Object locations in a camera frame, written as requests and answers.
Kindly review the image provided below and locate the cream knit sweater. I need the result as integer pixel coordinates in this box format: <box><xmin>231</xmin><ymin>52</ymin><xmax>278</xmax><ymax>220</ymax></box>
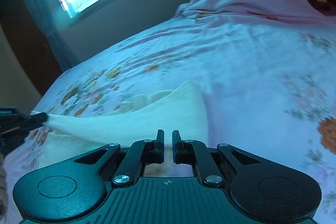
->
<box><xmin>38</xmin><ymin>81</ymin><xmax>209</xmax><ymax>177</ymax></box>

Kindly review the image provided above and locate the pink floral bed sheet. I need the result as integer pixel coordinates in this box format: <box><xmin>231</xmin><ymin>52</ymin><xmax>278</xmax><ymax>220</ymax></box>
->
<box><xmin>1</xmin><ymin>14</ymin><xmax>335</xmax><ymax>223</ymax></box>

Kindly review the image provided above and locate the dark wooden door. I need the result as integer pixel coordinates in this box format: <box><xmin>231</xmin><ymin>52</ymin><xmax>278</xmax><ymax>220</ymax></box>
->
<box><xmin>1</xmin><ymin>0</ymin><xmax>62</xmax><ymax>95</ymax></box>

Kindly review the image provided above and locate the grey left curtain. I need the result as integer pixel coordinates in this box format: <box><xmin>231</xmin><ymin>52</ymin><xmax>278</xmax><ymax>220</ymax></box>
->
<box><xmin>24</xmin><ymin>0</ymin><xmax>79</xmax><ymax>72</ymax></box>

